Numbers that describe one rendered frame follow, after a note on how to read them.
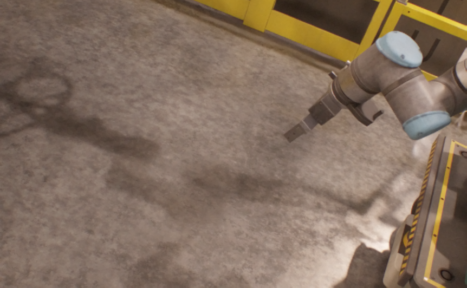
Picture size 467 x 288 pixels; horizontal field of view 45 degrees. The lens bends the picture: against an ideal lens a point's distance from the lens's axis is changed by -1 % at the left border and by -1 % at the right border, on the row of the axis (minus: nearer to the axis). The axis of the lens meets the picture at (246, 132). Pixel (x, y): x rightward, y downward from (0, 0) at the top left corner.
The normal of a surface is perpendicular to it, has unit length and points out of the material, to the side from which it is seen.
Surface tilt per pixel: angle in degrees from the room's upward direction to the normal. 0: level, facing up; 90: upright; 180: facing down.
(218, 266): 0
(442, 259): 0
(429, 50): 90
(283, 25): 90
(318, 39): 90
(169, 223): 0
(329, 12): 90
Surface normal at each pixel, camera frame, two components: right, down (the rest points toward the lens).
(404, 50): 0.48, -0.51
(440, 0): -0.29, 0.53
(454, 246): 0.28, -0.75
